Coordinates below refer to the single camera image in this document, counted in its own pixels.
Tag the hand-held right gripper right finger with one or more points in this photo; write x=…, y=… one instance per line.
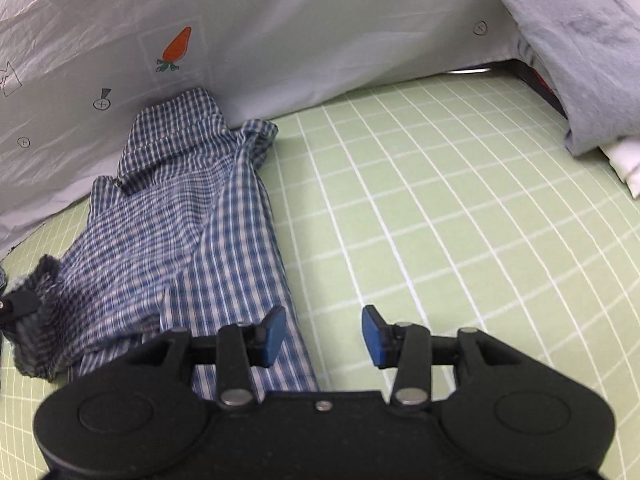
x=375, y=335

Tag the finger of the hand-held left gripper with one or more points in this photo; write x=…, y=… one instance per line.
x=22, y=305

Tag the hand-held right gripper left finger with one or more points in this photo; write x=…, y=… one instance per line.
x=272, y=335

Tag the blue plaid shirt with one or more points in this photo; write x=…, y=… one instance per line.
x=175, y=210

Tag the white carrot print sheet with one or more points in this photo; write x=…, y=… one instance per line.
x=300, y=35

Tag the folded white cloth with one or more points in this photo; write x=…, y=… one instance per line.
x=627, y=165

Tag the folded grey cloth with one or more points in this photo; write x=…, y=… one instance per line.
x=580, y=60

